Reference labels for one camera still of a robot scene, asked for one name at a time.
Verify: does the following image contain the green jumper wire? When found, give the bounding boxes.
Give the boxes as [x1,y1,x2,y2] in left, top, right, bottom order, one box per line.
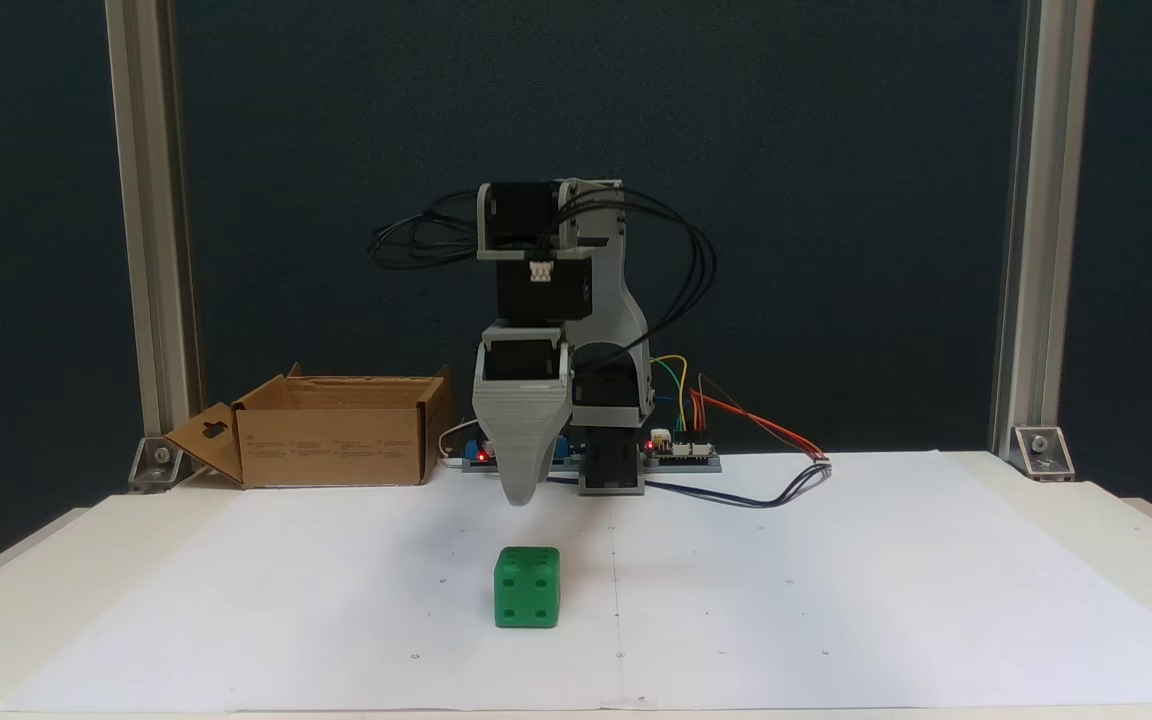
[651,360,683,433]

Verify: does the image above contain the aluminium frame post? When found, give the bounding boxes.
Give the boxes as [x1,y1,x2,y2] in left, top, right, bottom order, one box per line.
[988,0,1097,456]
[104,0,207,446]

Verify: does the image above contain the circuit board with jumper headers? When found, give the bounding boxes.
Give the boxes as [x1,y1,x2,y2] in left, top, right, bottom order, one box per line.
[642,428,722,473]

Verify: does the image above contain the thin white cable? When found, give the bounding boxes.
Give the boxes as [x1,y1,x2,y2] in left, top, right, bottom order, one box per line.
[436,418,483,465]

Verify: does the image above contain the dark blue power cable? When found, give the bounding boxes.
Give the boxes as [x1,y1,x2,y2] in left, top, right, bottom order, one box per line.
[544,460,833,510]

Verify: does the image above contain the metal corner bracket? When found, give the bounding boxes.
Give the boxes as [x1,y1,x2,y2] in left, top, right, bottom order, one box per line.
[128,435,185,493]
[1011,426,1076,481]

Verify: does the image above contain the open brown cardboard box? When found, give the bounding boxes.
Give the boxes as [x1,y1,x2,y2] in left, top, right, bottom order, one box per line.
[164,364,455,490]

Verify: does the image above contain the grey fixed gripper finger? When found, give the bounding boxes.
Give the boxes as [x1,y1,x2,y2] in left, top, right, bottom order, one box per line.
[472,384,575,508]

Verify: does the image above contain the orange red jumper wires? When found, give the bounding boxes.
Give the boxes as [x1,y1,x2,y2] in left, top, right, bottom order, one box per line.
[691,374,830,462]

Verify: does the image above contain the black servo cable bundle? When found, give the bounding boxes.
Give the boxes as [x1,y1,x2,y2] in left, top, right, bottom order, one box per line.
[368,190,499,272]
[564,188,718,383]

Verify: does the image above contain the green die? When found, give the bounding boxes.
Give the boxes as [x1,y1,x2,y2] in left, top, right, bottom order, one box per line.
[493,546,562,629]

